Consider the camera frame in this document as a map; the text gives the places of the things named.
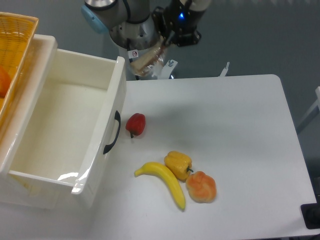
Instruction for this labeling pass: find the open upper white drawer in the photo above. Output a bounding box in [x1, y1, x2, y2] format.
[8, 49, 126, 195]

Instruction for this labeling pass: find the yellow banana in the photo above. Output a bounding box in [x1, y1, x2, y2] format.
[134, 161, 186, 211]

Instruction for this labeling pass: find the black cable on pedestal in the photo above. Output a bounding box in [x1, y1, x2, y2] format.
[129, 57, 141, 81]

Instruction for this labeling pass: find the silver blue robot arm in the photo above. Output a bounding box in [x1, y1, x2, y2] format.
[81, 0, 211, 50]

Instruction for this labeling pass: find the black drawer handle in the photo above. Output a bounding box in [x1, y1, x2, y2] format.
[102, 110, 122, 155]

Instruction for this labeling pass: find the white drawer cabinet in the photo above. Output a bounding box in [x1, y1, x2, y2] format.
[0, 34, 128, 210]

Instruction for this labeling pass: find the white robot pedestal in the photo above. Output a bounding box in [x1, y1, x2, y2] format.
[108, 12, 166, 81]

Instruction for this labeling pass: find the toast slice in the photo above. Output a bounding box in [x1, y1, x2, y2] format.
[129, 39, 167, 77]

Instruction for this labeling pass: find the black device at table edge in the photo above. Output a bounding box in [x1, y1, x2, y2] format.
[300, 203, 320, 230]

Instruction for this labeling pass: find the red bell pepper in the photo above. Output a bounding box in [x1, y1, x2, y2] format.
[125, 113, 146, 138]

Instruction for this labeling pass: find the white metal base bracket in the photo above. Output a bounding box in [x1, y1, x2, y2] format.
[157, 59, 178, 80]

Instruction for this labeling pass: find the white frame at right edge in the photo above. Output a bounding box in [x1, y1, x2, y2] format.
[295, 86, 320, 134]

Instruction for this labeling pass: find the yellow woven basket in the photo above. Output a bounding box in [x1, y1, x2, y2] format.
[0, 12, 39, 125]

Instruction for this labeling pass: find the yellow bell pepper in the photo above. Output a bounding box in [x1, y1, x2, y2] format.
[164, 151, 193, 182]

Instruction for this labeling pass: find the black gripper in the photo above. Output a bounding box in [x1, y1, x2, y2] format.
[152, 0, 202, 47]

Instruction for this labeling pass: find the orange fruit in basket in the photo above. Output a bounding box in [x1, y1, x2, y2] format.
[0, 66, 11, 98]

